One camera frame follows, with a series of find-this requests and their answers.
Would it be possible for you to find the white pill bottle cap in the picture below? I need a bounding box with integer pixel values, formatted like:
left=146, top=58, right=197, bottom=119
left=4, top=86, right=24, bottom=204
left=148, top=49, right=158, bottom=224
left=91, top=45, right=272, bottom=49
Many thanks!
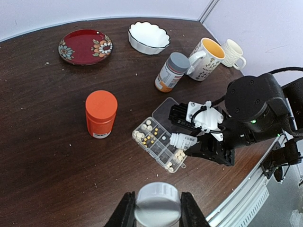
left=134, top=182, right=181, bottom=227

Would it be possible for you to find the grey cap pill bottle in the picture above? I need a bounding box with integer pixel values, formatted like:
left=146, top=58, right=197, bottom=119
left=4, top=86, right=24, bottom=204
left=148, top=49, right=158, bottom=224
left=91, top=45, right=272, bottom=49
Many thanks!
left=154, top=52, right=190, bottom=93

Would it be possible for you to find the cream ribbed mug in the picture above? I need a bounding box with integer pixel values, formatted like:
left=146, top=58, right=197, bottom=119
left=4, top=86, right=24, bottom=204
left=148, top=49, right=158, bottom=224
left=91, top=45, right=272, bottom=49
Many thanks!
left=221, top=39, right=247, bottom=70

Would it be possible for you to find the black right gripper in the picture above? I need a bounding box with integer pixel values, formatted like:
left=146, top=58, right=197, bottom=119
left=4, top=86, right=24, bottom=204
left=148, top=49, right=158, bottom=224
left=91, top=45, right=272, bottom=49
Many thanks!
left=185, top=73, right=290, bottom=166

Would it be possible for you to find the clear plastic pill organizer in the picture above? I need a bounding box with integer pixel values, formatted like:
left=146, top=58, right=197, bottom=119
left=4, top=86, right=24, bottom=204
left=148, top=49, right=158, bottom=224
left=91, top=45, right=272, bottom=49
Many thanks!
left=132, top=97, right=187, bottom=173

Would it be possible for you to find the floral mug yellow inside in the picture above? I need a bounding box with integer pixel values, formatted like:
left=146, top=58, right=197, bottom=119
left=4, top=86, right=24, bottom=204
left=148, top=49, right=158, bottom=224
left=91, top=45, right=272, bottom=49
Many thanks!
left=185, top=37, right=226, bottom=81

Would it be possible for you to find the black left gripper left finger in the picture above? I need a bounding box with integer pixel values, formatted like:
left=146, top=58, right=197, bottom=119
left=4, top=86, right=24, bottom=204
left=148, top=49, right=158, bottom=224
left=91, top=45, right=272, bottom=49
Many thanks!
left=104, top=192, right=135, bottom=227

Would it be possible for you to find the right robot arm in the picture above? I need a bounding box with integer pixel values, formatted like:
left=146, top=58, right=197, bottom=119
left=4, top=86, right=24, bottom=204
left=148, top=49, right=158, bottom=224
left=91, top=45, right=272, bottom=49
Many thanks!
left=185, top=72, right=303, bottom=181

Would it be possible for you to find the small white pill bottle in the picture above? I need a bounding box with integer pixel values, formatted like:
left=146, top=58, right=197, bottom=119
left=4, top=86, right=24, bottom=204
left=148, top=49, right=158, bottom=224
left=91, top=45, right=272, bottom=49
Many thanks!
left=169, top=133, right=198, bottom=150

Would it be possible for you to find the orange pill bottle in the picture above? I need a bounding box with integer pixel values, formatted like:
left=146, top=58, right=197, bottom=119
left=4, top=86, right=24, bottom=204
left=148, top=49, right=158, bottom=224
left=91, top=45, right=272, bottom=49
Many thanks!
left=85, top=90, right=118, bottom=139

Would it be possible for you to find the right aluminium frame post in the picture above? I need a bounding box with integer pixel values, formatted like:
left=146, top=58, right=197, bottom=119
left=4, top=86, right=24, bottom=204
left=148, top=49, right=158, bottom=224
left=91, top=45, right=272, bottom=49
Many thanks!
left=198, top=0, right=220, bottom=24

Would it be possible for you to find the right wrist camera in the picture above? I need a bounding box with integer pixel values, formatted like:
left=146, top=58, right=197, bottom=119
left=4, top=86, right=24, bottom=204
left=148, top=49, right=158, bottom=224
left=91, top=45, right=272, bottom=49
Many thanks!
left=168, top=101, right=225, bottom=142

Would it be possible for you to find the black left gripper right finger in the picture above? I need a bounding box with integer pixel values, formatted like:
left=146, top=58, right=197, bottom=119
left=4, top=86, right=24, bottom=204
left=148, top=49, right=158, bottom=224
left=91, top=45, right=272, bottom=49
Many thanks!
left=179, top=192, right=210, bottom=227

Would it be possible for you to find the white scalloped bowl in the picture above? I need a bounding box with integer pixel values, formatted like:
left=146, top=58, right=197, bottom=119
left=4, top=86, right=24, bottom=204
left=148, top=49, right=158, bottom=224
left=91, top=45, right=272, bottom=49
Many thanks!
left=128, top=22, right=170, bottom=55

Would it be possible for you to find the red floral plate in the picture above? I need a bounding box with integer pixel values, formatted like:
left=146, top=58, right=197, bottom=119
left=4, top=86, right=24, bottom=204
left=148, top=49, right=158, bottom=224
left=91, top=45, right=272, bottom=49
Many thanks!
left=58, top=29, right=113, bottom=66

